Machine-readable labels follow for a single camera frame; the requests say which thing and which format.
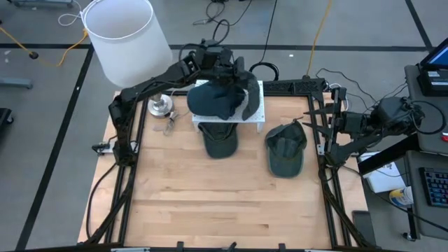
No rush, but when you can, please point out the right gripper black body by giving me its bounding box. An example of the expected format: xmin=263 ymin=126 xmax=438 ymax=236
xmin=328 ymin=87 xmax=374 ymax=155

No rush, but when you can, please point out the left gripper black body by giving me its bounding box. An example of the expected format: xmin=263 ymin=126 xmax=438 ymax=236
xmin=191 ymin=41 xmax=236 ymax=83

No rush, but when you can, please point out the dark blue baseball cap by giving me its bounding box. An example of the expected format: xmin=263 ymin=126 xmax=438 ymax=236
xmin=186 ymin=80 xmax=246 ymax=121

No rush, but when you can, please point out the white perforated metal shelf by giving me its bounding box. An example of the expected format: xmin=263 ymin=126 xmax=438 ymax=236
xmin=192 ymin=79 xmax=266 ymax=133

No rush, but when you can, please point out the white box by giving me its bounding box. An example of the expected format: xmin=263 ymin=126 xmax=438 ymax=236
xmin=358 ymin=152 xmax=407 ymax=194

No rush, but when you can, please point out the silver lamp base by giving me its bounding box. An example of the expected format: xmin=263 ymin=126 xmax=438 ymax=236
xmin=147 ymin=92 xmax=173 ymax=117

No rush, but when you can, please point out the grey desk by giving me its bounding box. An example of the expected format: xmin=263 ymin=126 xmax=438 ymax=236
xmin=404 ymin=64 xmax=448 ymax=155
xmin=405 ymin=150 xmax=448 ymax=241

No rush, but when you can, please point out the white yellow blue canister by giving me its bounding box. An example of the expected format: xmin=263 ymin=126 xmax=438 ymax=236
xmin=388 ymin=185 xmax=414 ymax=208

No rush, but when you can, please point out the white lampshade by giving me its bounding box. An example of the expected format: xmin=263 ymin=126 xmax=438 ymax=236
xmin=80 ymin=0 xmax=174 ymax=90

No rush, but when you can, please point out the black device with labels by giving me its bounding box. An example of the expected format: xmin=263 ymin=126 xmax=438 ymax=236
xmin=416 ymin=64 xmax=448 ymax=97

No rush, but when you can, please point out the black keyboard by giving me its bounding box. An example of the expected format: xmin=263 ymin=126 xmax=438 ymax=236
xmin=419 ymin=167 xmax=448 ymax=208

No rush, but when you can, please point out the dark rectangular pad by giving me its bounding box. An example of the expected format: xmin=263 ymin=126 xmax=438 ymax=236
xmin=351 ymin=209 xmax=377 ymax=248

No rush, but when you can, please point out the black monitor with blue screen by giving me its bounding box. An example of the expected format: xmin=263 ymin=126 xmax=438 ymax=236
xmin=419 ymin=36 xmax=448 ymax=71

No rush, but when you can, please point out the grey furniture foot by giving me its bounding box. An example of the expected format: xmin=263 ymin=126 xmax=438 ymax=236
xmin=0 ymin=76 xmax=34 ymax=89

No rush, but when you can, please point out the black coiled cable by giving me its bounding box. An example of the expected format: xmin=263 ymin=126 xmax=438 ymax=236
xmin=247 ymin=0 xmax=281 ymax=82

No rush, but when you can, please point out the black cable bundle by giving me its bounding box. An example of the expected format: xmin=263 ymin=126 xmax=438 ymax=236
xmin=314 ymin=68 xmax=410 ymax=116

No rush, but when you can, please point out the thin black floor cable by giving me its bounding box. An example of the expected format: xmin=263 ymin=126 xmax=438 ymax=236
xmin=192 ymin=0 xmax=253 ymax=27

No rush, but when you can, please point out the white lamp cord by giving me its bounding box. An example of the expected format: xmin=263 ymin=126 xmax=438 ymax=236
xmin=163 ymin=89 xmax=197 ymax=136

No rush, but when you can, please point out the yellow hanging cable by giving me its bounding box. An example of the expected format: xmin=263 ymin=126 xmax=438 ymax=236
xmin=306 ymin=0 xmax=335 ymax=78

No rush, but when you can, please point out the black aluminium table frame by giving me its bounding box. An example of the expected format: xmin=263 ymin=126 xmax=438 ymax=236
xmin=83 ymin=78 xmax=377 ymax=249

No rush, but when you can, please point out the yellow floor cable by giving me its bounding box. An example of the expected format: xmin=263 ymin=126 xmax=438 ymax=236
xmin=0 ymin=26 xmax=90 ymax=67

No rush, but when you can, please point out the white looped cable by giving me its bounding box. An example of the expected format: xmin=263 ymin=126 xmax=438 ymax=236
xmin=57 ymin=0 xmax=85 ymax=27

